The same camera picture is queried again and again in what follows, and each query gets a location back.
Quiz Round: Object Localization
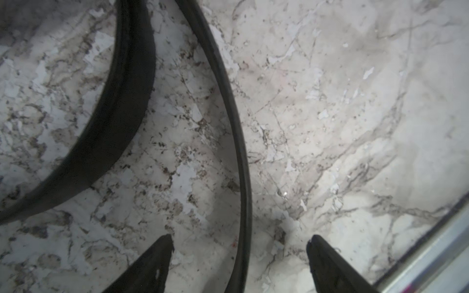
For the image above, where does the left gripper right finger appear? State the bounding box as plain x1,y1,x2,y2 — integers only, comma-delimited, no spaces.
306,234,377,293

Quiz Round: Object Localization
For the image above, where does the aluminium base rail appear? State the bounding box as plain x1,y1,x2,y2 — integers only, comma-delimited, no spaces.
374,194,469,293

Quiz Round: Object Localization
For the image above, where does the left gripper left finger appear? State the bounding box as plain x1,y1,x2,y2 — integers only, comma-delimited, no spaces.
104,234,174,293

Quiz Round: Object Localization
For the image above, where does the black belt coil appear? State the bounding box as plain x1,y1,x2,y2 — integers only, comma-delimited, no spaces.
1,1,252,293

